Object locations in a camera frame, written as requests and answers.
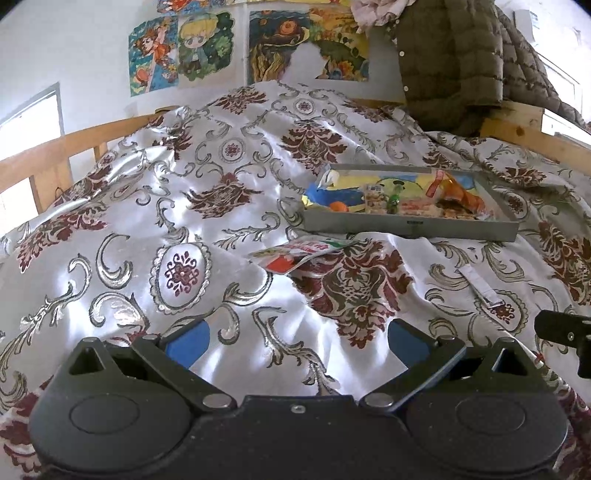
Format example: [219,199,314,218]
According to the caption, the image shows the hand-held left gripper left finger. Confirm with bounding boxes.
[60,318,236,413]

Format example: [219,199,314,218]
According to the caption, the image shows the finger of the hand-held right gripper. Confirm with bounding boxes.
[534,310,591,370]

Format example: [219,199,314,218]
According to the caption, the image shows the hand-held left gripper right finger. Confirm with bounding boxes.
[359,319,536,413]

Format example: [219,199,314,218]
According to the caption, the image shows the grey shallow tray box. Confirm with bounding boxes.
[300,163,521,243]

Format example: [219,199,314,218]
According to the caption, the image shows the clear rice cracker packet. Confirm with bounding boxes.
[399,198,476,220]

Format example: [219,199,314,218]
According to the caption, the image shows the orange snack packet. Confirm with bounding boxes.
[426,170,491,217]

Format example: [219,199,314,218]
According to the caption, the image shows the small white sachet strip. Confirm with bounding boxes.
[456,267,503,309]

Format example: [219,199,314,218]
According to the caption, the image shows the floral satin printed blanket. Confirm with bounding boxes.
[0,80,591,480]

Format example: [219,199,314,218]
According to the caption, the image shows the red and white snack pouch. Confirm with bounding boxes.
[249,236,361,277]

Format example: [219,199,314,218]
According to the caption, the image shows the small beige snack packet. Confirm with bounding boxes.
[365,184,389,214]

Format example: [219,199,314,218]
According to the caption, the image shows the cartoon drawing sheet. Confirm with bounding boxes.
[307,168,485,213]

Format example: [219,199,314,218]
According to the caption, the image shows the grey puffer jacket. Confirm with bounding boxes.
[496,4,591,126]

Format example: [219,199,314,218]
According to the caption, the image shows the olive puffer jacket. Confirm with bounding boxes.
[394,0,506,137]

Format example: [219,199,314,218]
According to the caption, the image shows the pink cloth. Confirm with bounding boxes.
[351,0,414,34]

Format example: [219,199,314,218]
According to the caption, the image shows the wooden bed frame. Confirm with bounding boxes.
[0,99,591,217]

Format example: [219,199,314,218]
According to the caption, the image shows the white window frame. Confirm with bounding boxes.
[0,82,65,222]

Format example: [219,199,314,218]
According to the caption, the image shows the anime characters wall poster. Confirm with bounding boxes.
[128,10,237,97]

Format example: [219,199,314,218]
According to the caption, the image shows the swirly painted wall poster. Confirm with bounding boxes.
[248,7,370,85]

